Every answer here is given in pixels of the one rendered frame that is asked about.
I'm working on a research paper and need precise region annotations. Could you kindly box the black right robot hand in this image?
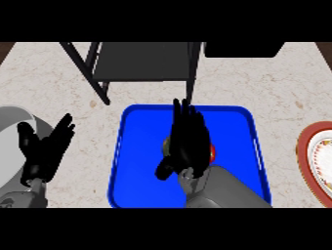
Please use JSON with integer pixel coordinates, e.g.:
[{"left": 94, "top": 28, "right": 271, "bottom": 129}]
[{"left": 155, "top": 98, "right": 212, "bottom": 181}]

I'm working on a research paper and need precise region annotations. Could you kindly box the black appliance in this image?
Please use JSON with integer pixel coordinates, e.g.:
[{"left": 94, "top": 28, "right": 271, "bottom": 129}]
[{"left": 204, "top": 42, "right": 286, "bottom": 59}]

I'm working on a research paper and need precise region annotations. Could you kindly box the blue rectangular tray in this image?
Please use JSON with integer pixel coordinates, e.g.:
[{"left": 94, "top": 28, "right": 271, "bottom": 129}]
[{"left": 106, "top": 104, "right": 273, "bottom": 209}]

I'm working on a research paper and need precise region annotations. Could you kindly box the grey round pot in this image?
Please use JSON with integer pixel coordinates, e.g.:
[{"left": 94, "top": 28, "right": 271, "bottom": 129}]
[{"left": 0, "top": 104, "right": 53, "bottom": 201}]

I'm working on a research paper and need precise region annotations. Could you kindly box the red rimmed patterned plate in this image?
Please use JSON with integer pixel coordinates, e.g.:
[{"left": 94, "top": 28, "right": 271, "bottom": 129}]
[{"left": 296, "top": 120, "right": 332, "bottom": 209}]

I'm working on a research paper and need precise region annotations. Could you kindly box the black tiered shelf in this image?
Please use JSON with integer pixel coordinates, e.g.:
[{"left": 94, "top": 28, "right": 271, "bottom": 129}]
[{"left": 59, "top": 42, "right": 204, "bottom": 106}]

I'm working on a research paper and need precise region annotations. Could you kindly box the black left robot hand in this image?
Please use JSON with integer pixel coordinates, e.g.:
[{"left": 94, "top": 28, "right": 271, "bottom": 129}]
[{"left": 16, "top": 112, "right": 77, "bottom": 188}]

